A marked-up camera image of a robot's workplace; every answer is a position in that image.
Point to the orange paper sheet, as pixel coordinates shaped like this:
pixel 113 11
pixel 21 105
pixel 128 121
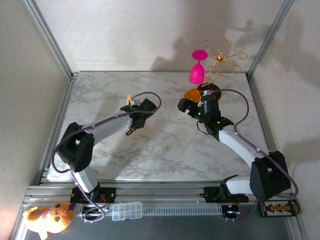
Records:
pixel 129 99

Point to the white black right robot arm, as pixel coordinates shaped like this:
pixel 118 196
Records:
pixel 267 175

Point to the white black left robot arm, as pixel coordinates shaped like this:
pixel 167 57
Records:
pixel 75 150

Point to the white cup with orange lid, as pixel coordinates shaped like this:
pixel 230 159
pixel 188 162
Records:
pixel 191 94

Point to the pink wine glass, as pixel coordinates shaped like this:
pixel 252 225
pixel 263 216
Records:
pixel 197 72

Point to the small controller board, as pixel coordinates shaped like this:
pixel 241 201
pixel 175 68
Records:
pixel 96 211
pixel 231 211

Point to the clear plastic organizer box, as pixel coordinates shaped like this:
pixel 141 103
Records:
pixel 126 211

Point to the black power distribution board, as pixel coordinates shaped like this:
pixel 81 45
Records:
pixel 275 208

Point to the orange plush toy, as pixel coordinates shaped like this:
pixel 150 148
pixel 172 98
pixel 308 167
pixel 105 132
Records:
pixel 57 216

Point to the aluminium side rail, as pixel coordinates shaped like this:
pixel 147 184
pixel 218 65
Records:
pixel 258 100
pixel 67 100

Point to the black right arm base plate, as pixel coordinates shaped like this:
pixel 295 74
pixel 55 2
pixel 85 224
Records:
pixel 210 195

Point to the aluminium mounting rail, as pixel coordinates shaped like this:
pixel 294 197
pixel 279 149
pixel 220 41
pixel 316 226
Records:
pixel 160 192

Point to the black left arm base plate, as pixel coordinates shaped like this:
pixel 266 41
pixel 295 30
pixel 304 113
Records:
pixel 107 195

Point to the aluminium frame post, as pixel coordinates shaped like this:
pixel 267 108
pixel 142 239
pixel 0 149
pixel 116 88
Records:
pixel 270 37
pixel 50 37

